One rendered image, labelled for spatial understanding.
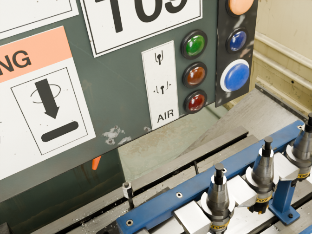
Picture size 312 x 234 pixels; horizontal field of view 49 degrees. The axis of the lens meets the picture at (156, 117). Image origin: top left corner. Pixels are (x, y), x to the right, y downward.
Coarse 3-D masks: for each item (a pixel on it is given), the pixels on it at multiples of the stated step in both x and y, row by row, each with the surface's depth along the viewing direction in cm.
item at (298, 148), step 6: (300, 132) 68; (306, 132) 67; (300, 138) 69; (306, 138) 68; (294, 144) 71; (300, 144) 69; (306, 144) 68; (294, 150) 71; (300, 150) 70; (306, 150) 69; (300, 156) 70; (306, 156) 70
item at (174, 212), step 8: (192, 200) 67; (176, 208) 66; (184, 208) 66; (192, 208) 65; (200, 208) 65; (176, 216) 65; (184, 216) 64; (192, 216) 64; (200, 216) 64; (208, 216) 64; (184, 224) 63; (192, 224) 63; (200, 224) 63; (208, 224) 63; (192, 232) 62; (200, 232) 62
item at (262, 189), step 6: (246, 174) 69; (276, 174) 68; (246, 180) 69; (252, 180) 68; (276, 180) 67; (252, 186) 67; (258, 186) 67; (264, 186) 67; (270, 186) 68; (276, 186) 68; (258, 192) 68; (264, 192) 68
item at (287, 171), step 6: (276, 156) 73; (282, 156) 73; (276, 162) 72; (282, 162) 72; (288, 162) 71; (276, 168) 71; (282, 168) 70; (288, 168) 70; (294, 168) 70; (282, 174) 69; (288, 174) 69; (294, 174) 69; (282, 180) 69; (288, 180) 69
